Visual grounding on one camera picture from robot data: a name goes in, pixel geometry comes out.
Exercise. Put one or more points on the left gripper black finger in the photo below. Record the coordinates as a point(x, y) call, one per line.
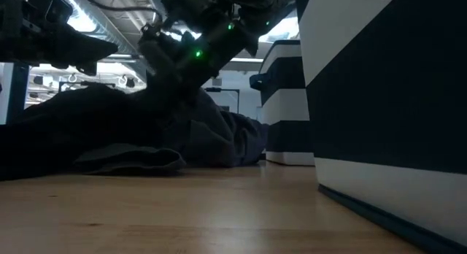
point(87, 68)
point(91, 47)

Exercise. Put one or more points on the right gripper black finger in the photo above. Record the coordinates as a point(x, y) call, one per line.
point(191, 84)
point(157, 60)

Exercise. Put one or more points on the dark grey garment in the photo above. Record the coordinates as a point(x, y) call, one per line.
point(226, 137)

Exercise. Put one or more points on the black garment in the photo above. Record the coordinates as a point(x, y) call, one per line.
point(73, 137)

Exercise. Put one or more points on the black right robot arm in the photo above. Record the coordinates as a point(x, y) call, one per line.
point(262, 6)

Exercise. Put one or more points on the long ceiling light tube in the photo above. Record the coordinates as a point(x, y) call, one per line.
point(244, 59)

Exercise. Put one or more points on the blue pillar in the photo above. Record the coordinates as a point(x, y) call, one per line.
point(18, 93)

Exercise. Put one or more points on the navy white striped fabric bin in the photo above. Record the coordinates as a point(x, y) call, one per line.
point(288, 108)
point(383, 100)

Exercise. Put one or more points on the black gantry frame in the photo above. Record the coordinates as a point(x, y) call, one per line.
point(213, 89)

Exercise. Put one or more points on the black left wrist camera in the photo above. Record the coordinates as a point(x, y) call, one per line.
point(58, 7)

